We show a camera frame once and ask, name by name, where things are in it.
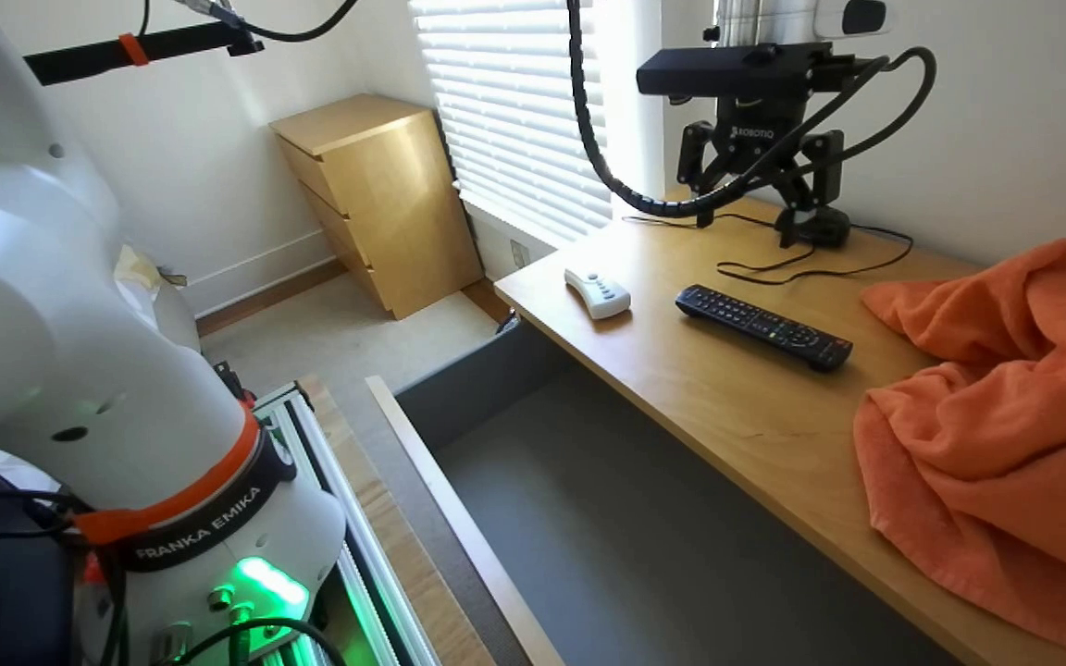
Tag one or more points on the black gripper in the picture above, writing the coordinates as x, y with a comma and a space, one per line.
757, 123

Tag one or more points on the black TV remote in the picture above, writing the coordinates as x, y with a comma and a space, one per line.
762, 325

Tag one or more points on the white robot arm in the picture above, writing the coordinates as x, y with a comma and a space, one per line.
39, 308

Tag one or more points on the small white remote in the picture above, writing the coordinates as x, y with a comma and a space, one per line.
596, 293

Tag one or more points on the black round puck device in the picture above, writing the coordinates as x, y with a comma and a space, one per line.
820, 229

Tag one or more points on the white window blinds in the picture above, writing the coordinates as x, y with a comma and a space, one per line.
510, 111

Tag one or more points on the wooden desk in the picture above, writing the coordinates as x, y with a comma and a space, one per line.
741, 419

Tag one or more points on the orange towel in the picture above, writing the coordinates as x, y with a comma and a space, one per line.
1002, 431

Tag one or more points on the wooden drawer chest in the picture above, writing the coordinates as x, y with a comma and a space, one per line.
388, 198

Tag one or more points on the grey open drawer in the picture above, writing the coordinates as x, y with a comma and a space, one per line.
630, 541

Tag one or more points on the white plastic bag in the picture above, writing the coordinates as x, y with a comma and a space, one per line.
163, 308

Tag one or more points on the dark blue bag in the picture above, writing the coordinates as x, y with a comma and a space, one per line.
2, 578

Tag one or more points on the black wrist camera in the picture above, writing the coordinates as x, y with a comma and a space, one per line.
730, 67

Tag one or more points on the white window frame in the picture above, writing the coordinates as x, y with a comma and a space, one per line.
630, 123

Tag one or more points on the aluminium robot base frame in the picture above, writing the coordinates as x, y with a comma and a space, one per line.
314, 444

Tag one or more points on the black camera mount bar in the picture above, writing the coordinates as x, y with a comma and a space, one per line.
129, 53

